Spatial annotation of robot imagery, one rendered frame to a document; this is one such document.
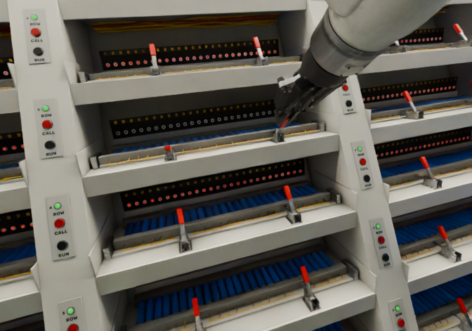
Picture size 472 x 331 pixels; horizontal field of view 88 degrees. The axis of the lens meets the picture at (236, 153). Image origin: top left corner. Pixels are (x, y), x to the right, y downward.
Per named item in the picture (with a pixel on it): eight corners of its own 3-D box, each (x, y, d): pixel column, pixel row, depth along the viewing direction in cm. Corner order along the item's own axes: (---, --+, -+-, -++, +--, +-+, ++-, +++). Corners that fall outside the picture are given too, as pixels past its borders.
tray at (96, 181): (338, 150, 65) (339, 114, 62) (86, 197, 52) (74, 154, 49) (300, 138, 84) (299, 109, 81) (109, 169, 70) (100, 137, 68)
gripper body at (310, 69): (317, 78, 34) (292, 108, 43) (369, 72, 36) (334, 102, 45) (302, 33, 36) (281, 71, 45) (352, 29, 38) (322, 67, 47)
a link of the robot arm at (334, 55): (404, 50, 31) (371, 78, 36) (378, -8, 33) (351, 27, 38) (341, 56, 29) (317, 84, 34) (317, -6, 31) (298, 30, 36)
